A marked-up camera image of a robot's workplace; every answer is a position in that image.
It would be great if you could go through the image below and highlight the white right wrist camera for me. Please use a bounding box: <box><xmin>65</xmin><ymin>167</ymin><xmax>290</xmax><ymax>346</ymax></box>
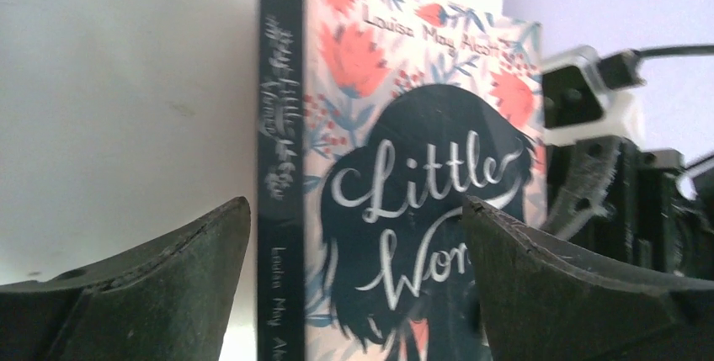
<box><xmin>541</xmin><ymin>45</ymin><xmax>645</xmax><ymax>146</ymax></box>

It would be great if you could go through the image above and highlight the dark floral book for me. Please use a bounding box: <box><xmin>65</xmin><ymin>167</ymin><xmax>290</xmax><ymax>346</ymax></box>
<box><xmin>256</xmin><ymin>0</ymin><xmax>546</xmax><ymax>360</ymax></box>

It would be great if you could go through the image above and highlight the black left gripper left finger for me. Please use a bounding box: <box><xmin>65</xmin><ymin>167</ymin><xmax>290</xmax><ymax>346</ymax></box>
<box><xmin>1</xmin><ymin>197</ymin><xmax>251</xmax><ymax>360</ymax></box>

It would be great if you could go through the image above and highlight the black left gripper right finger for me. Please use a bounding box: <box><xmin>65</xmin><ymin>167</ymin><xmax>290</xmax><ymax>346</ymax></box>
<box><xmin>461</xmin><ymin>197</ymin><xmax>713</xmax><ymax>360</ymax></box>

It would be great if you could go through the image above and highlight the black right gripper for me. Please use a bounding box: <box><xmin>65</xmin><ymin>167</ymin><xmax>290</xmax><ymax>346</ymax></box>
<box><xmin>543</xmin><ymin>135</ymin><xmax>713</xmax><ymax>279</ymax></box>

